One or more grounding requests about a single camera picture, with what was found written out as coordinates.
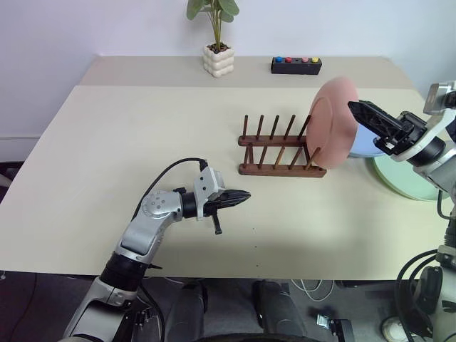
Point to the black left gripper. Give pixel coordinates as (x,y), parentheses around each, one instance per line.
(214,204)

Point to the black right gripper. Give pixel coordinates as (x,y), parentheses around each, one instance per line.
(409,130)

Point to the pink plate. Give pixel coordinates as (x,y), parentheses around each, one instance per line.
(331,124)

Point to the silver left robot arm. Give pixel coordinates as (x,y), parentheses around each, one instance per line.
(142,233)

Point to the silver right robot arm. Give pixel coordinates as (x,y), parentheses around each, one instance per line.
(441,172)

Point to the wooden dish rack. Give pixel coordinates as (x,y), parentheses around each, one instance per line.
(278,171)

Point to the blue plate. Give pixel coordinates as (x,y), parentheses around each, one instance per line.
(365,142)

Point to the green plate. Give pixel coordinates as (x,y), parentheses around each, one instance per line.
(399,176)

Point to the black button box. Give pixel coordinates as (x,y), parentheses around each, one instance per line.
(295,67)

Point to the dark rounded shape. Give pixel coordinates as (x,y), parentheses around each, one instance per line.
(278,310)

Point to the white bubbly plant pot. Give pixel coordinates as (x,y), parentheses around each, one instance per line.
(218,62)

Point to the black floor box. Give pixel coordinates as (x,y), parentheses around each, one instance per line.
(335,326)

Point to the green leafy plant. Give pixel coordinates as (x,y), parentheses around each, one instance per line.
(213,10)

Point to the white round floor object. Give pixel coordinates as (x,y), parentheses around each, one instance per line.
(393,329)

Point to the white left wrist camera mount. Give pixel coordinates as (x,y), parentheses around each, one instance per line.
(208,180)

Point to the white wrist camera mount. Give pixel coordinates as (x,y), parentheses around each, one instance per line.
(208,180)
(432,132)

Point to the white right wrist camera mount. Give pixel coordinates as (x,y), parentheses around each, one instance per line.
(432,132)

